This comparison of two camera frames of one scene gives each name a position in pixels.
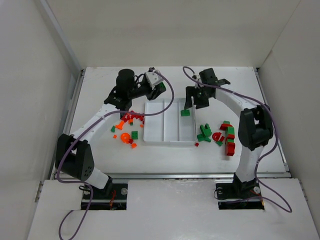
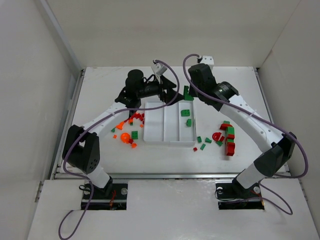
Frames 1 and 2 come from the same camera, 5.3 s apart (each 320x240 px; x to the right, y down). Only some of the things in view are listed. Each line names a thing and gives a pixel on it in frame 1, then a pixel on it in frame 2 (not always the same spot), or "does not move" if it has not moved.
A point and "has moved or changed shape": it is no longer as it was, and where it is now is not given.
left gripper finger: [159, 88] -> [172, 97]
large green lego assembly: [206, 132] has moved or changed shape
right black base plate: [241, 196] does not move
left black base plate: [101, 200] does not move
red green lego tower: [230, 144] does not move
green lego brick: [185, 113] does not move
